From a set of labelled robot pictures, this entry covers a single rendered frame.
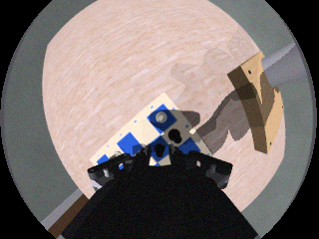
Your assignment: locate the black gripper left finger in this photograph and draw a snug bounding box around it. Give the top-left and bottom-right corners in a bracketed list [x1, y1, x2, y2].
[87, 144, 151, 191]

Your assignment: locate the blue and cream chessboard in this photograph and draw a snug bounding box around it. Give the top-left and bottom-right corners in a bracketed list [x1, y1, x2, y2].
[90, 93, 214, 166]

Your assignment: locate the white knight chess piece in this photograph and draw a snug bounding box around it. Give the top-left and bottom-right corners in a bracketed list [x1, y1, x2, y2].
[109, 151, 121, 159]

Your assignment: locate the white pawn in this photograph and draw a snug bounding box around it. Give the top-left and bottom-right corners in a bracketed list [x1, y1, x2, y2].
[156, 112, 167, 122]

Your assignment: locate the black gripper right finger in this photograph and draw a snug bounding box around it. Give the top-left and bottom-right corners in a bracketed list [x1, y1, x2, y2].
[168, 143, 233, 189]

